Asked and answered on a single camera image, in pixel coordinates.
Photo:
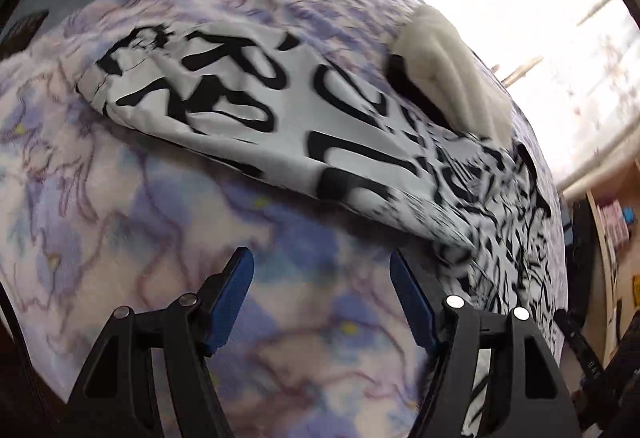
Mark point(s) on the black and white printed garment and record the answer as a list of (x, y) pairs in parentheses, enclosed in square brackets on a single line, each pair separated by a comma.
[(260, 107)]

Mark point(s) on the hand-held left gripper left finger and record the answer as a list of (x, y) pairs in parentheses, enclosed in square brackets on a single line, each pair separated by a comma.
[(235, 288)]

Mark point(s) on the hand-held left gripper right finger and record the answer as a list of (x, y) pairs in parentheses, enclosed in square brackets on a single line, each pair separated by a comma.
[(407, 298)]

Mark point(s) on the wooden shelf unit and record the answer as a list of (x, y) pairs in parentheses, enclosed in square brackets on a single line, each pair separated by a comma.
[(612, 238)]

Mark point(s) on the cream fleece garment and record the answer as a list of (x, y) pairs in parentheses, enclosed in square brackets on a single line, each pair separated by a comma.
[(450, 62)]

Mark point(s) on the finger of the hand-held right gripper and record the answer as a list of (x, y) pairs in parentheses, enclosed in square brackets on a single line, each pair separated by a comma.
[(580, 343)]

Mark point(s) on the purple floral blanket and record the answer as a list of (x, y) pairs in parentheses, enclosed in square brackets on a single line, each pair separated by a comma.
[(150, 228)]

